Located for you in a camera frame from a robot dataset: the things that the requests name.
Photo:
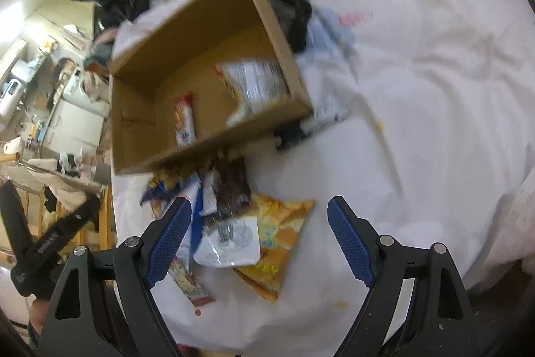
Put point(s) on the brown cardboard box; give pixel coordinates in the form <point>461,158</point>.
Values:
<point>138,114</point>

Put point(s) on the long cartoon snack packet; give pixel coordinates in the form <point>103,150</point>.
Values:
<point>190,281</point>

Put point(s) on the white printed bed sheet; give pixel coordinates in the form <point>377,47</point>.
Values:
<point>418,89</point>

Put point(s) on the person's left hand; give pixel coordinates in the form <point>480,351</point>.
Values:
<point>38,317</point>

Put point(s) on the white kitchen cabinet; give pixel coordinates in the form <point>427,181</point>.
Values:
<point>75,122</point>

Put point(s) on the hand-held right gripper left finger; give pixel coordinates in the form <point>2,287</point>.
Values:
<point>169,242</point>

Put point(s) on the light blue cloth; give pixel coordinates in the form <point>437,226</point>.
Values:
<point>330,35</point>

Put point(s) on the yellow snack bag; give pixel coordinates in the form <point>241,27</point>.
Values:
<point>284,231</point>

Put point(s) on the red white snack bar packet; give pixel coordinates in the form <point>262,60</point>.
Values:
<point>185,120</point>

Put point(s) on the black cloth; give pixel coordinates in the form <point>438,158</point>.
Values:
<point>292,16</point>

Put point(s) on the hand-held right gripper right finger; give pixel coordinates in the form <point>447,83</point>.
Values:
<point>349,244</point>

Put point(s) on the white printed snack packet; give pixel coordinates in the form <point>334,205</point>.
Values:
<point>255,85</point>

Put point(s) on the beige cloth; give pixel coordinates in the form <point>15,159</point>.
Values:
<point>54,181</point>

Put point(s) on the white kitchen appliance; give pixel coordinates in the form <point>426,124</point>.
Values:
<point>10,93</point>

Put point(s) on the wooden chair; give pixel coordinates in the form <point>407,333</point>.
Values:
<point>105,223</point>

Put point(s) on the white blue snack packet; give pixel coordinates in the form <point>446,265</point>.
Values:
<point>234,244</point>

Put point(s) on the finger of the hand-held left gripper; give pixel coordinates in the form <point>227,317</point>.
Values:
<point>81,212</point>

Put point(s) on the blue cartoon snack packet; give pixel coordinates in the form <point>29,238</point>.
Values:
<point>167,183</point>

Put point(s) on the brown chocolate snack packet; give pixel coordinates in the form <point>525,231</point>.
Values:
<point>232,189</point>

